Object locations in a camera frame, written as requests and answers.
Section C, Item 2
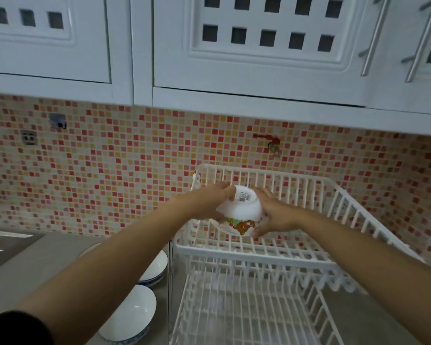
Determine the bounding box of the person's left hand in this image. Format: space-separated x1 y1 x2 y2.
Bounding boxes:
181 182 236 220

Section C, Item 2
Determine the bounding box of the person's right hand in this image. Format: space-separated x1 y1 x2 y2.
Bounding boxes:
251 187 304 238

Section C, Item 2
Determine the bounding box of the white bowl with bear print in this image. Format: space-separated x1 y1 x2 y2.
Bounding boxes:
209 185 263 237

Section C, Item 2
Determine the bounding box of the person's left forearm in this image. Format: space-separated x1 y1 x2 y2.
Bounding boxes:
14 193 202 345

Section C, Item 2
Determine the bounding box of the person's right forearm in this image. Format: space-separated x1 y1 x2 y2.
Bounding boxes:
297 208 431 345

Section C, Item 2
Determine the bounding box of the white two-tier dish rack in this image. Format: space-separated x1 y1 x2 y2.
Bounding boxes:
168 163 426 345

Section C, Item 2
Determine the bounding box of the red gas valve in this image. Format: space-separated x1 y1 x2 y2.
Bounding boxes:
252 133 281 157

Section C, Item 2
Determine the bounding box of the white bowl with blue rim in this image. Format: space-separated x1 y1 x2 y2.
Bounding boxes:
98 285 157 345
136 249 169 288

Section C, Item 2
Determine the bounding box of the white plate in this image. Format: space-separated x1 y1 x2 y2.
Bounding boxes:
78 242 105 259

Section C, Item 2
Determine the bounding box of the white cabinet door with square holes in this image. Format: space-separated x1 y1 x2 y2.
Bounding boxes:
153 0 378 106
0 0 112 84
366 0 431 115

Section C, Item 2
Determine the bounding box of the black cooktop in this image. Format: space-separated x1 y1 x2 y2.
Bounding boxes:
0 229 45 277

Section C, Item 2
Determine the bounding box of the black sleeve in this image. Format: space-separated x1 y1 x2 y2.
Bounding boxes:
0 310 55 345

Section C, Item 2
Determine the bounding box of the white wall cabinet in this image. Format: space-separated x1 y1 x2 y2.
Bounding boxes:
0 0 431 138

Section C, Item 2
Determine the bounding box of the metal wall hook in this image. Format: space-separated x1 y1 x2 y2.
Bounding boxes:
49 113 67 130

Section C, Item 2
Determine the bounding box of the steel bar cabinet handle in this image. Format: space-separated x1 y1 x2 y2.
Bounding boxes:
358 0 393 77
401 0 431 83

